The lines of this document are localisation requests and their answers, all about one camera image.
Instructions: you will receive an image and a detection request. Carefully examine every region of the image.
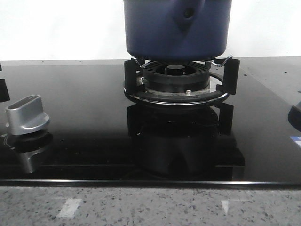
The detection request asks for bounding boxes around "black pot support grate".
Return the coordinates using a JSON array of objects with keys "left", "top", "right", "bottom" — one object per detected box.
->
[{"left": 124, "top": 56, "right": 240, "bottom": 106}]

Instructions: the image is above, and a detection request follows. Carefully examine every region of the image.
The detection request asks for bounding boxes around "black gas burner head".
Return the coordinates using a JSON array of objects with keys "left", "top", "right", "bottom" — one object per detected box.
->
[{"left": 143, "top": 61, "right": 210, "bottom": 93}]

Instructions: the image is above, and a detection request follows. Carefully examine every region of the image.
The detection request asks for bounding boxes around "blue white label sticker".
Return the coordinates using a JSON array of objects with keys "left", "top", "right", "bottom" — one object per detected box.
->
[{"left": 290, "top": 136, "right": 301, "bottom": 148}]

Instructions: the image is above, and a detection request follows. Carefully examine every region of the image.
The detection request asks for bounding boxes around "black left burner grate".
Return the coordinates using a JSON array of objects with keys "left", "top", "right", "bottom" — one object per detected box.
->
[{"left": 0, "top": 78, "right": 10, "bottom": 103}]

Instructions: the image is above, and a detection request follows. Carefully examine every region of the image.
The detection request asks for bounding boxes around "black glass cooktop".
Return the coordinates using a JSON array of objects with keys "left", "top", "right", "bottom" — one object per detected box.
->
[{"left": 0, "top": 61, "right": 301, "bottom": 189}]

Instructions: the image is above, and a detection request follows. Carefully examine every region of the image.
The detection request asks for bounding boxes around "blue cooking pot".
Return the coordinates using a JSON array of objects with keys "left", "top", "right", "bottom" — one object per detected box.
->
[{"left": 123, "top": 0, "right": 232, "bottom": 61}]

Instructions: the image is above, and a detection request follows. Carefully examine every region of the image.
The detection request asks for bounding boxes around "silver stove control knob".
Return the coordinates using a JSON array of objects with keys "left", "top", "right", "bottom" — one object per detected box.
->
[{"left": 5, "top": 95, "right": 50, "bottom": 135}]

